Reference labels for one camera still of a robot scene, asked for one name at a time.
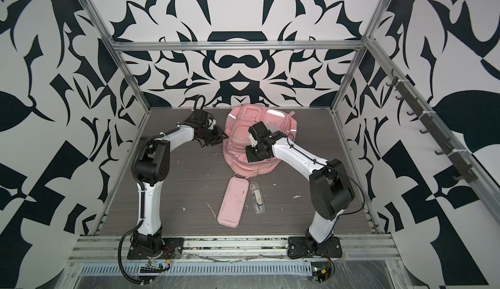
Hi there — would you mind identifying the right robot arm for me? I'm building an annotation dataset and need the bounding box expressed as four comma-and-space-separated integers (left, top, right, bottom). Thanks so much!
246, 121, 359, 259

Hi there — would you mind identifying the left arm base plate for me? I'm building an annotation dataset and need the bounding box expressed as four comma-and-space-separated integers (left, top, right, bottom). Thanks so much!
126, 238, 185, 260

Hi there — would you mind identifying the left circuit board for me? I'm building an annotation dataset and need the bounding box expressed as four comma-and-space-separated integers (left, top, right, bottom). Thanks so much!
139, 260, 171, 274

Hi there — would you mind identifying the right circuit board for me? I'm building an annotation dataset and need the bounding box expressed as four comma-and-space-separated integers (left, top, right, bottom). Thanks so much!
312, 260, 335, 283

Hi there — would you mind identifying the circuit board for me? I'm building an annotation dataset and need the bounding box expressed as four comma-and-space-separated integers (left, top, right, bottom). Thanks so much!
139, 260, 171, 274
312, 260, 335, 283

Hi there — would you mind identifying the pink pencil case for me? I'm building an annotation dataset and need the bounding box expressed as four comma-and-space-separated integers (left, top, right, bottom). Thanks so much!
217, 177, 249, 228

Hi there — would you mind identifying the pink student backpack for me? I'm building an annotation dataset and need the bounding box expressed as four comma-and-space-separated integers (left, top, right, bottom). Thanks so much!
223, 104, 298, 178

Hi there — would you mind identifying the clear plastic eraser case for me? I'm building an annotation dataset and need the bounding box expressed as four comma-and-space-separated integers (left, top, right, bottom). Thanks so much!
249, 182, 266, 214

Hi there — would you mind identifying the wall hook rail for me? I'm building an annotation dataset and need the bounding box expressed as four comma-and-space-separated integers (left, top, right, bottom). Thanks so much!
388, 75, 479, 184

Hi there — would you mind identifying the left base black cable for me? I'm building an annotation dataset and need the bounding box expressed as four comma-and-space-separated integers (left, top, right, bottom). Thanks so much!
117, 226, 157, 286

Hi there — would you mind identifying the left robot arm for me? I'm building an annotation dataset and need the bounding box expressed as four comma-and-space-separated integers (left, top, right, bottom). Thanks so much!
131, 109, 228, 253

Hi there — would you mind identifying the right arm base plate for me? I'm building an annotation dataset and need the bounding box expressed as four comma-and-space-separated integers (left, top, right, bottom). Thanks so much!
287, 236, 343, 259

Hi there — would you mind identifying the aluminium frame rail front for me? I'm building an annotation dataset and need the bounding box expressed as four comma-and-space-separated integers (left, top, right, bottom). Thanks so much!
68, 234, 401, 263

